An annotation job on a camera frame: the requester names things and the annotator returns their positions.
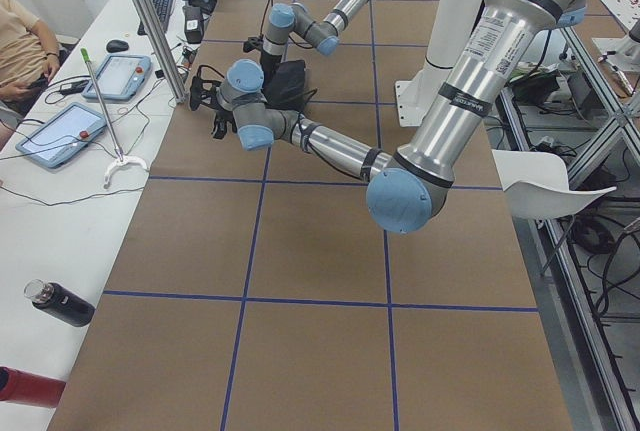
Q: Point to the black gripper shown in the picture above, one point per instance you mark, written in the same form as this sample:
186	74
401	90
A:
272	65
220	124

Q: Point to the black graphic t-shirt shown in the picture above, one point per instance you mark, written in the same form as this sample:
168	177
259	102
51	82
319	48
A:
285	90

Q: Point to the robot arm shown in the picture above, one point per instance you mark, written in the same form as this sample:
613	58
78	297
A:
322	35
475	46

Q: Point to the black device with label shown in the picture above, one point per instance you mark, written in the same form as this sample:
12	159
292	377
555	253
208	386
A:
193	24

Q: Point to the white reacher grabber stick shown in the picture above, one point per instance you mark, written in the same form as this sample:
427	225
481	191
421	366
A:
122	160

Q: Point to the far blue teach pendant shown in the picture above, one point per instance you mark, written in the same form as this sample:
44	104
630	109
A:
120	76

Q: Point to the blue teach pendant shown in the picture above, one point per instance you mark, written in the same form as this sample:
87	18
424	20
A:
120	76
62	137

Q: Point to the black keyboard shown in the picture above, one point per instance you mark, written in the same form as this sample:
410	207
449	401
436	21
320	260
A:
163	10

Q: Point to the black computer mouse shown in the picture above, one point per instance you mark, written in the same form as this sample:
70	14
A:
116	45

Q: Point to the near blue teach pendant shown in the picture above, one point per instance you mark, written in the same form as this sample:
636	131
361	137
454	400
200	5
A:
62	137

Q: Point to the person in beige shirt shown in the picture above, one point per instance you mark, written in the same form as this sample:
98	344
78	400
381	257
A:
30	55

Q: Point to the black water bottle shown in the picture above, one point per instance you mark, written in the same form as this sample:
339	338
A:
59	302

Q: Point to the green white cloth bundle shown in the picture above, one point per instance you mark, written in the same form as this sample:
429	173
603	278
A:
528	70

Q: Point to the white plastic chair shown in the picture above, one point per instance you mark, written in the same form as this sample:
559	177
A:
537	187

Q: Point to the red bottle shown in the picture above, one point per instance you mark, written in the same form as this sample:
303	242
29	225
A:
20	387

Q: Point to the aluminium frame post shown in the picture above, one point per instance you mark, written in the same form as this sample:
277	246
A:
156	35

